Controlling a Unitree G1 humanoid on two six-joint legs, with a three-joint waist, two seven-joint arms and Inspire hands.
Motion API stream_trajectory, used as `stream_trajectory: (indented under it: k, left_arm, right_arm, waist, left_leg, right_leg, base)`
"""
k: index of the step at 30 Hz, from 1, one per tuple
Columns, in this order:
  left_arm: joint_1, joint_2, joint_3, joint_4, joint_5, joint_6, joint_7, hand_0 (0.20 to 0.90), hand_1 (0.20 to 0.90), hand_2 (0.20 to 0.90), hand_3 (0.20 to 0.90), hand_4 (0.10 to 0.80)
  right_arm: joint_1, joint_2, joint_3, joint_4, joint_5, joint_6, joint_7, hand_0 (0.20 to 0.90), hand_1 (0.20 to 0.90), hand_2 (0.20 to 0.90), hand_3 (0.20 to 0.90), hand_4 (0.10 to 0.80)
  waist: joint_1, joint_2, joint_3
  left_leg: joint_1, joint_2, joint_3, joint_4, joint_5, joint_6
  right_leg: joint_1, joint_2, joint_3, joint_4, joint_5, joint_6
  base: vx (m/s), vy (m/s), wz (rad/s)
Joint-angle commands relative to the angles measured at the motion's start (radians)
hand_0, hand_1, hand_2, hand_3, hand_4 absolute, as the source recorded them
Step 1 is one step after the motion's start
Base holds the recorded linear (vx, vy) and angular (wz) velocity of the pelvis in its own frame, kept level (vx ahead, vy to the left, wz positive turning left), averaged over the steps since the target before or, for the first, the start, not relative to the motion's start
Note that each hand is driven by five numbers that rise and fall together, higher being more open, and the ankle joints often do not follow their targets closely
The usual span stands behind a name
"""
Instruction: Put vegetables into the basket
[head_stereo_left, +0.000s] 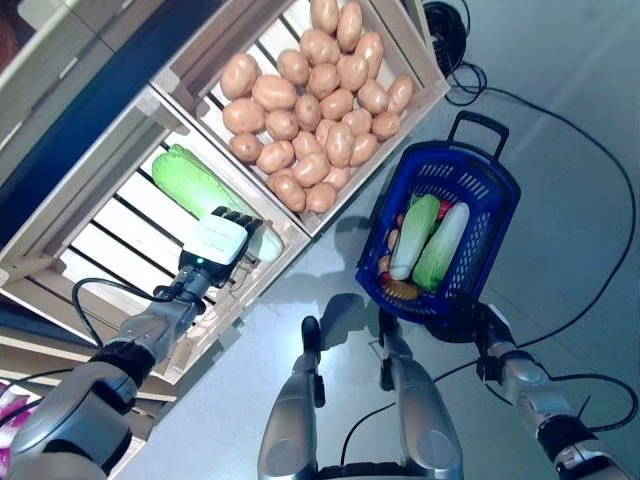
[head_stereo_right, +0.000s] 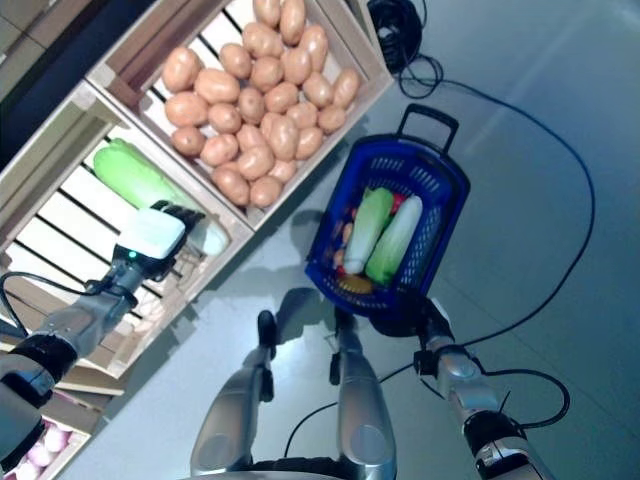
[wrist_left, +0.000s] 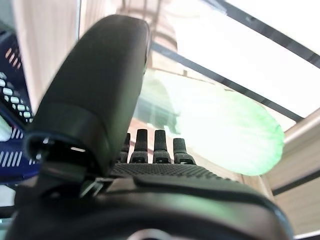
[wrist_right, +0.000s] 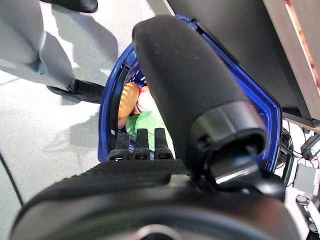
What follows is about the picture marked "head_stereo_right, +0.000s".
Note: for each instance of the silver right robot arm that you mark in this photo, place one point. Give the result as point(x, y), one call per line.
point(465, 375)

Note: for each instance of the pale pink onion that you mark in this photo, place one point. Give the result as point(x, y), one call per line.
point(55, 440)
point(35, 457)

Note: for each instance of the silver left robot leg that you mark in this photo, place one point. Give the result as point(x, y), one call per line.
point(225, 425)

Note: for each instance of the wooden produce display stand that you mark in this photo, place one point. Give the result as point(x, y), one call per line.
point(60, 75)

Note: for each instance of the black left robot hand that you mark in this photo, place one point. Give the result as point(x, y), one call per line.
point(190, 217)

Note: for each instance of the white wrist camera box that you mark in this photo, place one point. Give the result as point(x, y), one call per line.
point(152, 232)

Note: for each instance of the wooden slat crate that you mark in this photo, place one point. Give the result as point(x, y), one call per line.
point(40, 165)
point(125, 50)

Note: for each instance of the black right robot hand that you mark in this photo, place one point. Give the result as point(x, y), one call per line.
point(436, 320)

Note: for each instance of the brown potato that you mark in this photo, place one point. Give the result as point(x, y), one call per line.
point(188, 141)
point(235, 60)
point(186, 109)
point(309, 143)
point(302, 115)
point(331, 119)
point(231, 185)
point(262, 40)
point(266, 191)
point(314, 45)
point(256, 162)
point(216, 86)
point(296, 65)
point(267, 11)
point(317, 90)
point(281, 97)
point(225, 117)
point(251, 102)
point(181, 70)
point(220, 150)
point(346, 87)
point(250, 137)
point(266, 73)
point(283, 171)
point(292, 21)
point(282, 137)

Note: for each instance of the blue plastic shopping basket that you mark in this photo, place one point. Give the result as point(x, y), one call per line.
point(380, 147)

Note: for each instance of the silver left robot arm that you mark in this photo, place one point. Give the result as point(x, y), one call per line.
point(75, 320)

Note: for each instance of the red bell pepper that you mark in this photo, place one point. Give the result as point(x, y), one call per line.
point(397, 201)

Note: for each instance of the yellow-orange corn cob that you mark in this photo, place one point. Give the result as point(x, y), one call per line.
point(355, 286)

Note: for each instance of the low wooden crate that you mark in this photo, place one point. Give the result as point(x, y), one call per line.
point(82, 442)

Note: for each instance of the green white napa cabbage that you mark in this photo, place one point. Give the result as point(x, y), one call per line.
point(125, 170)
point(370, 225)
point(397, 235)

